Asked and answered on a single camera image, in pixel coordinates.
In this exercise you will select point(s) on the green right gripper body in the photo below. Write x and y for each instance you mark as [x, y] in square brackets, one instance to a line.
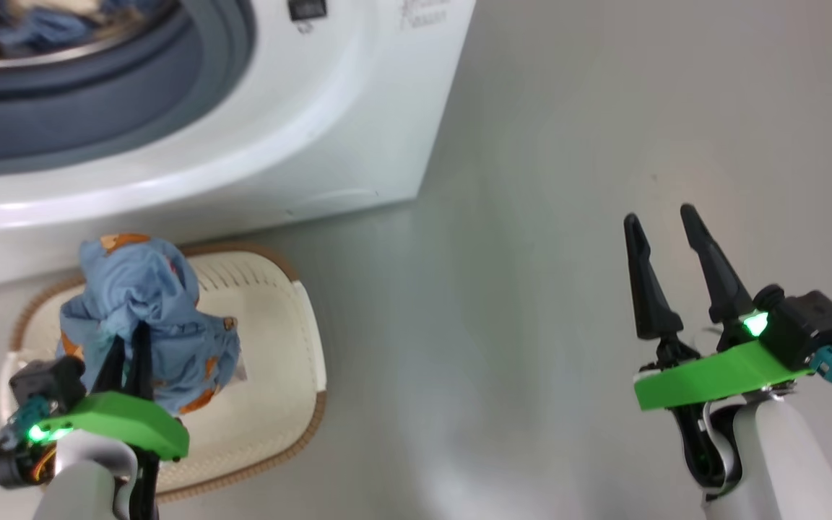
[719, 375]

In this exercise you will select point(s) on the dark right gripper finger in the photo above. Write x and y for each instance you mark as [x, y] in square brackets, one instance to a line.
[651, 289]
[719, 282]

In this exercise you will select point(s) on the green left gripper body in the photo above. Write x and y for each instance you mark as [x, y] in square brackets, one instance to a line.
[127, 426]

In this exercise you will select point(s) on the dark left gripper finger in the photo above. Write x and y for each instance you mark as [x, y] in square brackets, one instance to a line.
[113, 375]
[141, 368]

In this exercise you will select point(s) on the blue cartoon print garment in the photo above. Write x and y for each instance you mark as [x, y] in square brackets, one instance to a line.
[149, 303]

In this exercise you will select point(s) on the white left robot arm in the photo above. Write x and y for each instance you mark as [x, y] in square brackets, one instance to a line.
[84, 484]

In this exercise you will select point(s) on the white front-load washing machine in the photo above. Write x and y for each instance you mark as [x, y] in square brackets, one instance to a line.
[315, 130]

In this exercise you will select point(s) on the steel washer drum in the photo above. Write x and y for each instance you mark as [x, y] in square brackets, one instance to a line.
[127, 32]

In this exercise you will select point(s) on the black door latch slot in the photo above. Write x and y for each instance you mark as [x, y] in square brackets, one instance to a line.
[307, 9]

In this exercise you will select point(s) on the white perforated laundry basket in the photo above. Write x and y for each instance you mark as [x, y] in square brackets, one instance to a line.
[271, 375]

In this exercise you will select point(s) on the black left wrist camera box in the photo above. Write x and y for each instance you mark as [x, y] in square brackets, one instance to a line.
[48, 383]

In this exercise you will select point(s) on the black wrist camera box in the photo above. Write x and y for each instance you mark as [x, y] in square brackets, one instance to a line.
[809, 325]
[48, 383]

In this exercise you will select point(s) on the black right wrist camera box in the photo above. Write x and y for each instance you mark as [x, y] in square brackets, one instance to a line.
[809, 325]

